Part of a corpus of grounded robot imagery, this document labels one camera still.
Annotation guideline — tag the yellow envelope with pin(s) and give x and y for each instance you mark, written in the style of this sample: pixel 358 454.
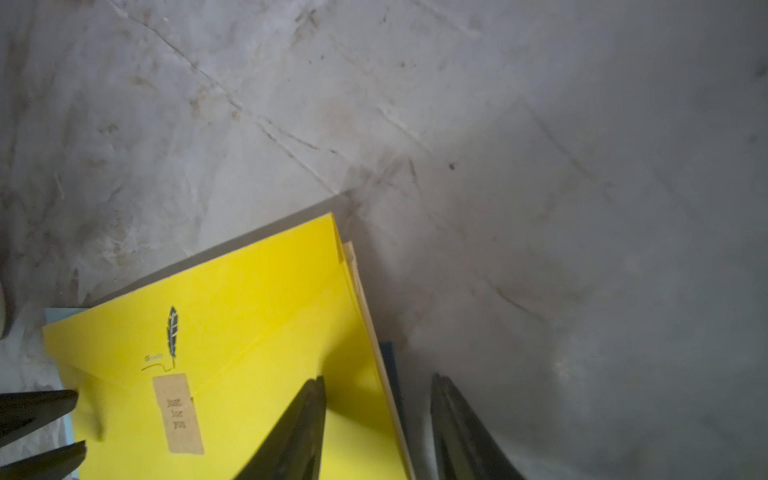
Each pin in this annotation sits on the yellow envelope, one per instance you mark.
pixel 185 378

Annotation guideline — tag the light blue envelope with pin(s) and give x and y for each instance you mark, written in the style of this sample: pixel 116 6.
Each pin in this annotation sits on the light blue envelope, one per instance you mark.
pixel 53 315

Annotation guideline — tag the white storage box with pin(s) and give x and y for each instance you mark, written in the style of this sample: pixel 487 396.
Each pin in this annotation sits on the white storage box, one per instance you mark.
pixel 3 313

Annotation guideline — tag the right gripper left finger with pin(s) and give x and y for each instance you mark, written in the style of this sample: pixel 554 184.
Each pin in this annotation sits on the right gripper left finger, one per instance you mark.
pixel 293 448

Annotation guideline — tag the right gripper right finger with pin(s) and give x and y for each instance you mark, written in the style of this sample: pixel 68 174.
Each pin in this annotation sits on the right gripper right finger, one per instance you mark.
pixel 464 448

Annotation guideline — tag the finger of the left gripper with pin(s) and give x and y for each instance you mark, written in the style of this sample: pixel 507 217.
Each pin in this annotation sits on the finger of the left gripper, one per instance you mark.
pixel 25 412
pixel 52 465

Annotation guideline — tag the dark blue envelope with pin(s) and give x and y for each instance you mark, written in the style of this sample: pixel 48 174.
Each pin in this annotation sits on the dark blue envelope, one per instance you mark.
pixel 388 356

